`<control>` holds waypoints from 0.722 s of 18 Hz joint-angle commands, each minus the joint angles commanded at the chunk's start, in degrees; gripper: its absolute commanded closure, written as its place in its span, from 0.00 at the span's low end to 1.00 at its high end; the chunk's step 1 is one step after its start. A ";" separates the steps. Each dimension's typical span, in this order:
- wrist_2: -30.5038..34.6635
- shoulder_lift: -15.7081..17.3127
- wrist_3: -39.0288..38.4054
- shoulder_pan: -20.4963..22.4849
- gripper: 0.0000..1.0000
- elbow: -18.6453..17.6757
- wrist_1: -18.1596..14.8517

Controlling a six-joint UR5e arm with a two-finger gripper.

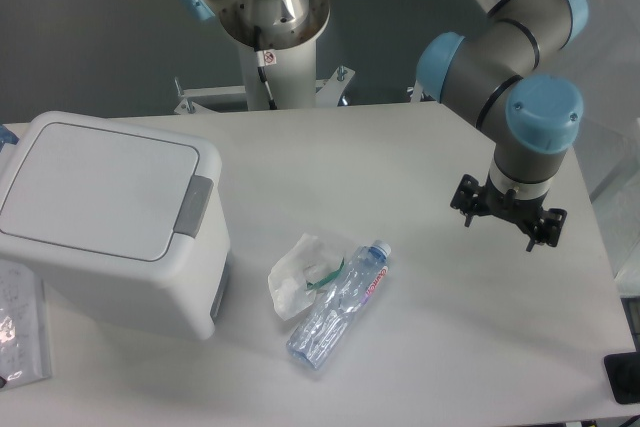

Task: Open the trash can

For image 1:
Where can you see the translucent plastic box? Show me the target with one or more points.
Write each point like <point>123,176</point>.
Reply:
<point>603,62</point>

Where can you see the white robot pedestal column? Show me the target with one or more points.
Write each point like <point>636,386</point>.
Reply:
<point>275,32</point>

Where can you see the black device at edge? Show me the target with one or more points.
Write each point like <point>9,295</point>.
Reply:
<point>622,370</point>

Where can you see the white plastic trash can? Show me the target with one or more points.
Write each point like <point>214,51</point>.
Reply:
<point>124,221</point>

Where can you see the crumpled white paper wrapper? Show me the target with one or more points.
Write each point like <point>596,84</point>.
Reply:
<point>301,274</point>

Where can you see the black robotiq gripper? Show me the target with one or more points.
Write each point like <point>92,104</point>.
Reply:
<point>543,227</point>

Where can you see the crushed clear plastic bottle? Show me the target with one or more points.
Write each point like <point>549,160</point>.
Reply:
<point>317,336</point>

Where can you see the white metal base frame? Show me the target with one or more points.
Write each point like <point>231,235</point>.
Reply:
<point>268,88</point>

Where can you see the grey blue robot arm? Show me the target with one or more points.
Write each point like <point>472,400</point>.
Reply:
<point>492,82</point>

